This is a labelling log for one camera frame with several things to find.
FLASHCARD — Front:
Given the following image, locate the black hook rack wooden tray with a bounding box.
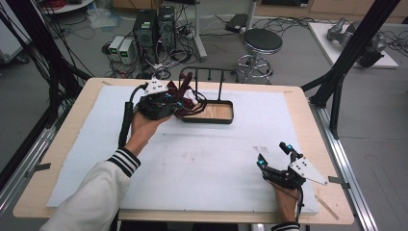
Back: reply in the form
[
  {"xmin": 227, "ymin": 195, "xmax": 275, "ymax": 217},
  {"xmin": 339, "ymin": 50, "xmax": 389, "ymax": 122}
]
[{"xmin": 179, "ymin": 66, "xmax": 241, "ymax": 125}]

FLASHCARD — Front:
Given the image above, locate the white foam mat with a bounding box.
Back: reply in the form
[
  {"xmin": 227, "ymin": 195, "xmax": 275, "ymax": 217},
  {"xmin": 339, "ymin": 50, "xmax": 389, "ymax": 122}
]
[{"xmin": 45, "ymin": 84, "xmax": 320, "ymax": 215}]

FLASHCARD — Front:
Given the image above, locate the round white table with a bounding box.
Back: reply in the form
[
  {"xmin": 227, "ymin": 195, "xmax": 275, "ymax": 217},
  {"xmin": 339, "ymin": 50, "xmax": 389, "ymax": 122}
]
[{"xmin": 40, "ymin": 0, "xmax": 96, "ymax": 15}]

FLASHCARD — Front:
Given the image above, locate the person's left hand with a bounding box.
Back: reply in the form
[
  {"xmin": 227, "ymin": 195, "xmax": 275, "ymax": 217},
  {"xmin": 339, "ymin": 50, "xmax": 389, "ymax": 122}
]
[{"xmin": 124, "ymin": 110, "xmax": 173, "ymax": 157}]

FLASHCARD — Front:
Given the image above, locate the person's right hand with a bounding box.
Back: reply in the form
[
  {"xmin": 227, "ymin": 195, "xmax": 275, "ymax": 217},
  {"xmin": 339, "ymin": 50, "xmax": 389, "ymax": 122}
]
[{"xmin": 272, "ymin": 184, "xmax": 301, "ymax": 224}]

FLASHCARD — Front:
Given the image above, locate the grey metal clamp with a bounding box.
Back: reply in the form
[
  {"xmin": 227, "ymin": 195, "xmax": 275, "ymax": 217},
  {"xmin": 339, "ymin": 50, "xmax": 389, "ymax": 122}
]
[
  {"xmin": 327, "ymin": 175, "xmax": 351, "ymax": 191},
  {"xmin": 24, "ymin": 162, "xmax": 53, "ymax": 179}
]

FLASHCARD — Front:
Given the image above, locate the right gripper thin black cable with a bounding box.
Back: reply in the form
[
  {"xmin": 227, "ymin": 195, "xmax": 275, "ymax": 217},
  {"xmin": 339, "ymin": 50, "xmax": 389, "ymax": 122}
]
[{"xmin": 294, "ymin": 184, "xmax": 306, "ymax": 225}]

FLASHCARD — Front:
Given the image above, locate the black computer tower green sticker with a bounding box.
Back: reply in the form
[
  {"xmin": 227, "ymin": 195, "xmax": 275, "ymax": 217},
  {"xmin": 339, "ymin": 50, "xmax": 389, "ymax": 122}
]
[{"xmin": 132, "ymin": 9, "xmax": 159, "ymax": 65}]

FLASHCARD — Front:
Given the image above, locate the black round stool chrome base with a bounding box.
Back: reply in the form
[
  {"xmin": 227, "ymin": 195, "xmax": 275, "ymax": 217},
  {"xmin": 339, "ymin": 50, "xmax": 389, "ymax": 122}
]
[{"xmin": 235, "ymin": 28, "xmax": 284, "ymax": 85}]

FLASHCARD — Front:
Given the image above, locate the dark red striped bow tie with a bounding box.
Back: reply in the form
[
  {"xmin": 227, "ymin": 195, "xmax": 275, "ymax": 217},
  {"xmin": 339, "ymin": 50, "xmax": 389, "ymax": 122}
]
[{"xmin": 166, "ymin": 71, "xmax": 209, "ymax": 120}]

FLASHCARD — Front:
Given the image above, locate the white floor board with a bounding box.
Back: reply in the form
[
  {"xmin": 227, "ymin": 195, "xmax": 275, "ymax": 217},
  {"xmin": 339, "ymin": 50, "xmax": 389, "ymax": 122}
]
[{"xmin": 307, "ymin": 21, "xmax": 400, "ymax": 69}]

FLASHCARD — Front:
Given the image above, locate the white bench power supply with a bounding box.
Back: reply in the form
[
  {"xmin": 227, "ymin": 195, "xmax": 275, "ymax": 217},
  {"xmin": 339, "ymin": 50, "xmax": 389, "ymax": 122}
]
[
  {"xmin": 117, "ymin": 38, "xmax": 136, "ymax": 65},
  {"xmin": 108, "ymin": 35, "xmax": 126, "ymax": 62}
]

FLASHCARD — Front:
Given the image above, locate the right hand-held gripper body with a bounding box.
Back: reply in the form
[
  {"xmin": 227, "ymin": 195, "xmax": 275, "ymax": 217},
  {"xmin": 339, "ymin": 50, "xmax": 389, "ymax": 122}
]
[{"xmin": 261, "ymin": 156, "xmax": 329, "ymax": 191}]

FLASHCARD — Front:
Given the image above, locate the left gripper black sleeved cable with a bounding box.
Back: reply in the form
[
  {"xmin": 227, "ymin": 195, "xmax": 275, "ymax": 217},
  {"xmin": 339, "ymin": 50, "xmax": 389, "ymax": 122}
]
[{"xmin": 117, "ymin": 82, "xmax": 150, "ymax": 150}]

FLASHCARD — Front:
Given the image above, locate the flat black box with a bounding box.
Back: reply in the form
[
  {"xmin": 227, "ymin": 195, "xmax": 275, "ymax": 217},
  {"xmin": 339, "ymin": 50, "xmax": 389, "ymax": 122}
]
[{"xmin": 224, "ymin": 13, "xmax": 249, "ymax": 35}]

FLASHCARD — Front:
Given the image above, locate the clear plastic bag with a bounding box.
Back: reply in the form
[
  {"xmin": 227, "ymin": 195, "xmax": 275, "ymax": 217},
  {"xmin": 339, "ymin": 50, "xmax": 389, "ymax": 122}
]
[{"xmin": 87, "ymin": 7, "xmax": 123, "ymax": 31}]

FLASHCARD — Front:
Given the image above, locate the thin wooden stick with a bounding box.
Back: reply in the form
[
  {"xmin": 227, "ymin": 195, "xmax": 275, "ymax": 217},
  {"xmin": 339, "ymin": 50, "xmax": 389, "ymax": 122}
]
[{"xmin": 314, "ymin": 194, "xmax": 341, "ymax": 221}]

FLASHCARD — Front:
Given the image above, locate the black metal frame post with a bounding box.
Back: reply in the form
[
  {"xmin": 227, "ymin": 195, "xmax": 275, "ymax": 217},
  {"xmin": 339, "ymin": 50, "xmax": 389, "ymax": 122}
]
[
  {"xmin": 300, "ymin": 0, "xmax": 402, "ymax": 140},
  {"xmin": 5, "ymin": 0, "xmax": 93, "ymax": 131}
]

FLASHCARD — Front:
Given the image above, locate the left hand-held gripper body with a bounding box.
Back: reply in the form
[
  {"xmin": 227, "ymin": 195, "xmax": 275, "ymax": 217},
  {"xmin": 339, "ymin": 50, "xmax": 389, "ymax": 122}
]
[{"xmin": 133, "ymin": 77, "xmax": 181, "ymax": 121}]

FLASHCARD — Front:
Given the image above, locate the aluminium rail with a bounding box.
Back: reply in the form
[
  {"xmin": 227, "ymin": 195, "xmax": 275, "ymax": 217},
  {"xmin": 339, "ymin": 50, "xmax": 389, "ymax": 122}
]
[
  {"xmin": 0, "ymin": 107, "xmax": 71, "ymax": 217},
  {"xmin": 308, "ymin": 98, "xmax": 380, "ymax": 231}
]

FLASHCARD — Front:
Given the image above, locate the white desk leg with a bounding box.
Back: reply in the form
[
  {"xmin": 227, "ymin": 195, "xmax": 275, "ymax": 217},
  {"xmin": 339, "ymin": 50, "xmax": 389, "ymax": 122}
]
[
  {"xmin": 244, "ymin": 0, "xmax": 259, "ymax": 32},
  {"xmin": 191, "ymin": 0, "xmax": 209, "ymax": 63}
]

